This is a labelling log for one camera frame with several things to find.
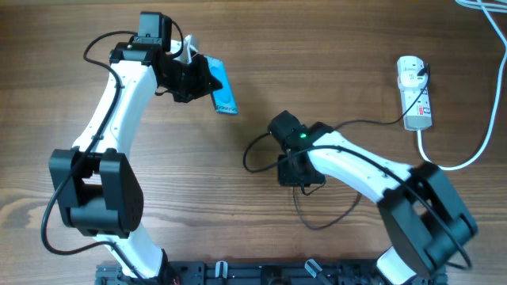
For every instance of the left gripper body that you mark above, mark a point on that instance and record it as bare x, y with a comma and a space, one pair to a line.
186, 81

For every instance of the white power strip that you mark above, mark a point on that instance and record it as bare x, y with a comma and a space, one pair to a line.
416, 110

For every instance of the Galaxy S25 smartphone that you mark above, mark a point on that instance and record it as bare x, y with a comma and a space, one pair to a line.
223, 98

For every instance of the white USB wall charger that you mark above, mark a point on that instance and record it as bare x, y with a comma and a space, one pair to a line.
410, 79

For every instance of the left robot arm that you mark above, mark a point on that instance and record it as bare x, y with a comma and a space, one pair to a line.
96, 190

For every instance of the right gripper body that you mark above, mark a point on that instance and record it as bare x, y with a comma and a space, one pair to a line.
288, 174

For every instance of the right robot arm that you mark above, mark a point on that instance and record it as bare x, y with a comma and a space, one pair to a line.
424, 216

